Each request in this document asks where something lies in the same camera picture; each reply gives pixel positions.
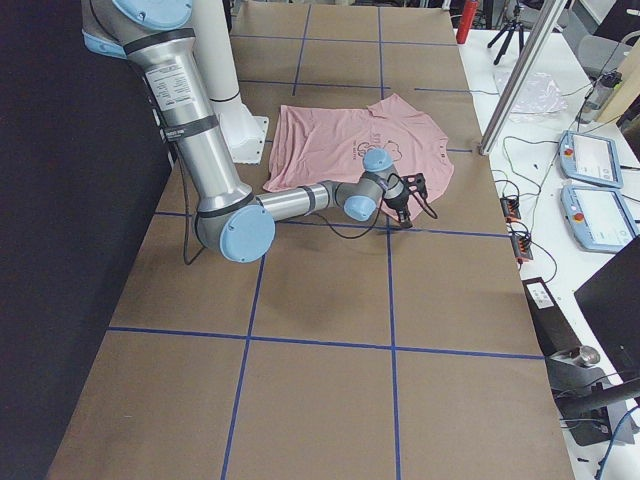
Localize black camera tripod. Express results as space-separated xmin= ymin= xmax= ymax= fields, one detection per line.
xmin=487 ymin=2 xmax=525 ymax=65

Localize lower teach pendant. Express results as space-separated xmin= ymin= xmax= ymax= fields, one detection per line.
xmin=560 ymin=186 xmax=639 ymax=254

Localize black computer monitor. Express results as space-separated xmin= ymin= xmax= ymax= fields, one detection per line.
xmin=574 ymin=239 xmax=639 ymax=380

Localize red bottle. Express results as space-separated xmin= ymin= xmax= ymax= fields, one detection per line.
xmin=456 ymin=0 xmax=479 ymax=45

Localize right black usb hub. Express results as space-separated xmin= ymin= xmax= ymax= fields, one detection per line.
xmin=510 ymin=235 xmax=533 ymax=265

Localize pink printed t-shirt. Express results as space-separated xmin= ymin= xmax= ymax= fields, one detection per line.
xmin=257 ymin=94 xmax=454 ymax=222

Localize black flat box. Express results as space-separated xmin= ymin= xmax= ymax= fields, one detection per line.
xmin=522 ymin=277 xmax=582 ymax=357

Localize teach pendant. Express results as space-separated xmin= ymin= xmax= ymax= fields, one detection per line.
xmin=558 ymin=130 xmax=624 ymax=189
xmin=560 ymin=186 xmax=639 ymax=254

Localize black usb hub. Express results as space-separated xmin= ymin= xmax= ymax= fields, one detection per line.
xmin=510 ymin=235 xmax=533 ymax=265
xmin=500 ymin=196 xmax=521 ymax=223

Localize upper teach pendant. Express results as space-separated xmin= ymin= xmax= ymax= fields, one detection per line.
xmin=558 ymin=130 xmax=624 ymax=189

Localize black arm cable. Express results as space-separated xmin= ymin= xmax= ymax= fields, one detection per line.
xmin=182 ymin=164 xmax=439 ymax=266

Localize left black usb hub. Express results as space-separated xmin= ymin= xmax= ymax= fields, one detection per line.
xmin=500 ymin=196 xmax=521 ymax=223

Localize crumpled plastic bag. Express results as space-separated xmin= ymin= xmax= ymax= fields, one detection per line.
xmin=511 ymin=72 xmax=568 ymax=115

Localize aluminium frame post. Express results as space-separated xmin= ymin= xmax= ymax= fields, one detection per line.
xmin=479 ymin=0 xmax=565 ymax=155

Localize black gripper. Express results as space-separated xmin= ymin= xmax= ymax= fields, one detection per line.
xmin=384 ymin=177 xmax=413 ymax=229

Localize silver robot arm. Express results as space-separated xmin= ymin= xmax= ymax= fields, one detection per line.
xmin=81 ymin=1 xmax=412 ymax=263

